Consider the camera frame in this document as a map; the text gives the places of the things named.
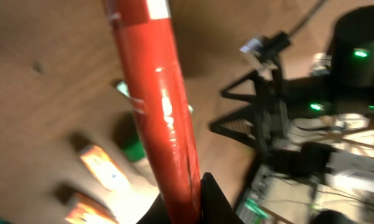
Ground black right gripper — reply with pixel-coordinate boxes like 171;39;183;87
208;70;290;152

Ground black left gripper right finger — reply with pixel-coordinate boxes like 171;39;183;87
201;172;244;224

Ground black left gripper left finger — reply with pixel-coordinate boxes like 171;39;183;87
136;194;171;224

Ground orange tissue pack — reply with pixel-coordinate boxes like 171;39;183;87
79;144;130;192
65;192;119;224

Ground red coffee stick sachet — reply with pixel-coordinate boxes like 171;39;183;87
103;0;202;223

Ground mint green wipes pack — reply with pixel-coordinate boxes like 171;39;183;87
116;80;195;114

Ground green-lid seasoning jar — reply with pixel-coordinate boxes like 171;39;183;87
118;113;157;186

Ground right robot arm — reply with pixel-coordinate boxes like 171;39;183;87
209;5;374;179

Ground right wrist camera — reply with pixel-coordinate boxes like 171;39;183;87
240;31;291;71

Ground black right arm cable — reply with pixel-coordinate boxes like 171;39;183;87
288;0;329;37

